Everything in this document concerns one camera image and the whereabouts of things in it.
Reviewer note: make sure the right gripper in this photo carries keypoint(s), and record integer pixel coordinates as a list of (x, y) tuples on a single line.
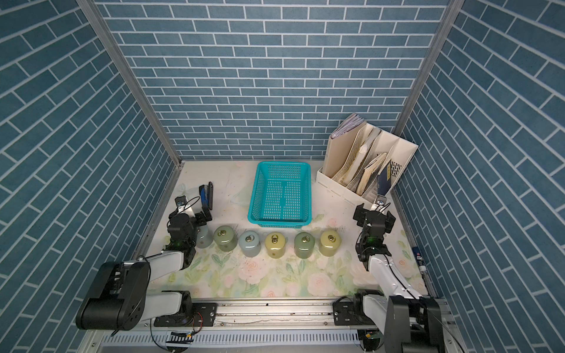
[(362, 213)]

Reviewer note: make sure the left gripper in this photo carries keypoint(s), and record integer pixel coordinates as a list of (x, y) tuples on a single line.
[(202, 220)]

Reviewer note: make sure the grey-blue tea canister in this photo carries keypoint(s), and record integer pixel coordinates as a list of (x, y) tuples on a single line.
[(204, 237), (249, 243)]

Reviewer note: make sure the yellow-green tea canister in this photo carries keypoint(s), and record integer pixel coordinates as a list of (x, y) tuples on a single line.
[(329, 242)]

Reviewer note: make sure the dark green tea canister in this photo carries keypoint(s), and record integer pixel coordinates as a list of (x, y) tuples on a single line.
[(304, 244)]

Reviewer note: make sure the yellow tea canister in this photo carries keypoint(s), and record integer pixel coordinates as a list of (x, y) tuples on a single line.
[(275, 245)]

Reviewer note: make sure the teal plastic basket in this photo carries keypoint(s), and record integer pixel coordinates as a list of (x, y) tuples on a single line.
[(281, 195)]

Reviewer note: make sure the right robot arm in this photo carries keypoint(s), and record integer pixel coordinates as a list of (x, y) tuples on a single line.
[(393, 291)]

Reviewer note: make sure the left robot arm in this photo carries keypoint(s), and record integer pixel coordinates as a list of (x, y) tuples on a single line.
[(118, 298)]

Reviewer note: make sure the blue stapler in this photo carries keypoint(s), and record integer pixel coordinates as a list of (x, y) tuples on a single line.
[(206, 195)]

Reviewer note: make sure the dark blue booklet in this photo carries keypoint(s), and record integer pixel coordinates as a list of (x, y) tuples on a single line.
[(384, 179)]

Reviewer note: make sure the beige file organizer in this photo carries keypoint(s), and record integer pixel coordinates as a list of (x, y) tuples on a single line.
[(354, 160)]

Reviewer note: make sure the purple-grey folder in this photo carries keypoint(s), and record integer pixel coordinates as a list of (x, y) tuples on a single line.
[(350, 123)]

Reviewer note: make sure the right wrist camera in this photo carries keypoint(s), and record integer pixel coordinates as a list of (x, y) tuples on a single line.
[(380, 204)]

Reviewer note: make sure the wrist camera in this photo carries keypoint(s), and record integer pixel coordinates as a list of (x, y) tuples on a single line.
[(380, 204), (185, 205)]

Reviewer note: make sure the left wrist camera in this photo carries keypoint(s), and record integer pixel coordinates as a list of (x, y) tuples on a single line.
[(185, 205)]

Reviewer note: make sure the marker pen at wall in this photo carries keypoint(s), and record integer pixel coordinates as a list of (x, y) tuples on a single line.
[(420, 261)]

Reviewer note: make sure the aluminium front rail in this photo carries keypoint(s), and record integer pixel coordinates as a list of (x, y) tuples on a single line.
[(234, 323)]

